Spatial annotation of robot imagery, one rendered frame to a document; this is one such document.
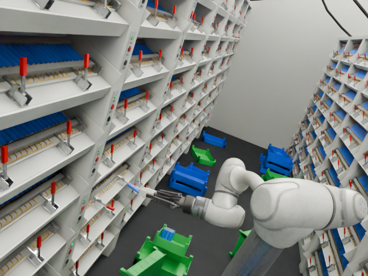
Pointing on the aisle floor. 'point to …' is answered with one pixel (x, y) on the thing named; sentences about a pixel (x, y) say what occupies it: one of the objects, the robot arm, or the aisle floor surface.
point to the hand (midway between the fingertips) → (147, 193)
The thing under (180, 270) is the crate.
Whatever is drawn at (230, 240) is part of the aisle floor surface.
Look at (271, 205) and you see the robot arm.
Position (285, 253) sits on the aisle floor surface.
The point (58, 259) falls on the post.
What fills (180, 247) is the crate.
